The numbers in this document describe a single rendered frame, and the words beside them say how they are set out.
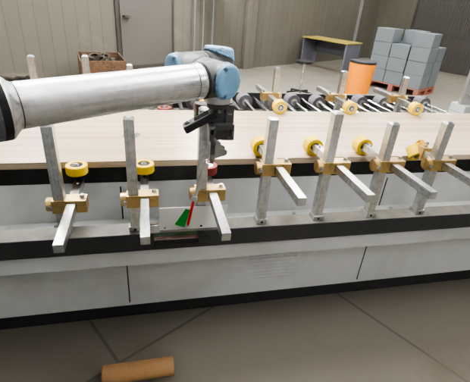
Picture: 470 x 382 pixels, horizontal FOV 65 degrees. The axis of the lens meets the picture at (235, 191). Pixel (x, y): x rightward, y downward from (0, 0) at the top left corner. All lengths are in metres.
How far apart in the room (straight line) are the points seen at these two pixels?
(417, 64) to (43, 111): 7.67
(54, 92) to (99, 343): 1.46
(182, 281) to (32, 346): 0.75
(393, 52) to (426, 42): 0.62
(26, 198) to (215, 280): 0.96
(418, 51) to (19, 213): 7.39
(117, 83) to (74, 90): 0.09
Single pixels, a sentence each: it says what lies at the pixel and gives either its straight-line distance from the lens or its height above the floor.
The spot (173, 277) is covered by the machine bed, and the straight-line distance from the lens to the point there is 1.91.
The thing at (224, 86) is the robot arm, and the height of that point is 1.32.
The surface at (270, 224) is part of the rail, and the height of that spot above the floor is 0.70.
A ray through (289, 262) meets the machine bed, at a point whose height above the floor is 0.29.
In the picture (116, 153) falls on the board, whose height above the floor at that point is 0.90.
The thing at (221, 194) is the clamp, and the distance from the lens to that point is 1.40.
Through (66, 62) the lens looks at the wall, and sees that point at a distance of 6.76.
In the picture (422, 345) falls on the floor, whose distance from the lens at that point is 2.27.
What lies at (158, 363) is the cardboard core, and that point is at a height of 0.08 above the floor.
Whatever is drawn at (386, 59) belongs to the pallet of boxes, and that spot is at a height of 0.57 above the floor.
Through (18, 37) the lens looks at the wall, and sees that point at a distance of 6.53.
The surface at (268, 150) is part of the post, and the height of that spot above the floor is 1.02.
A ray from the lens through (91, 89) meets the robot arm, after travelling 0.79.
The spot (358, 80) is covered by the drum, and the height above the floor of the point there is 0.38.
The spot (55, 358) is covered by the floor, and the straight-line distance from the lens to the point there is 2.02.
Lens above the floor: 1.53
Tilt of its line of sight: 28 degrees down
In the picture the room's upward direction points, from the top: 5 degrees clockwise
